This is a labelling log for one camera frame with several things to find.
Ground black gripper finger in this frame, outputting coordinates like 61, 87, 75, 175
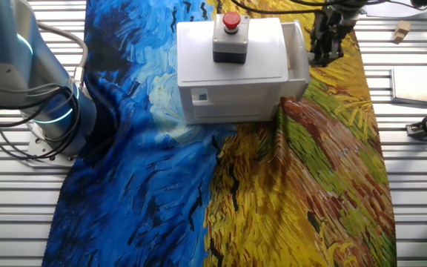
309, 44, 328, 67
326, 40, 342, 67

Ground white drawer cabinet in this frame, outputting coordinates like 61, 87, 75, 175
176, 16, 291, 125

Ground grey box with red button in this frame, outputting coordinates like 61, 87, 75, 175
212, 11, 251, 65

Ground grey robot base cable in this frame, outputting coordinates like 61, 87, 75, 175
36, 21, 89, 88

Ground small light wooden block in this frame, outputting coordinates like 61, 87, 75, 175
394, 20, 412, 42

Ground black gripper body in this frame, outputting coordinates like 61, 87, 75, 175
311, 10, 351, 47

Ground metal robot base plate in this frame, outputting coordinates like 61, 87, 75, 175
26, 128, 79, 168

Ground flat metal plate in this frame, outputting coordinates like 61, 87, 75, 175
390, 66, 427, 108

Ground painted wheat field cloth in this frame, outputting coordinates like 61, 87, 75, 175
42, 0, 398, 267

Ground black base cables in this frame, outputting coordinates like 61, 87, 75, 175
0, 84, 85, 161

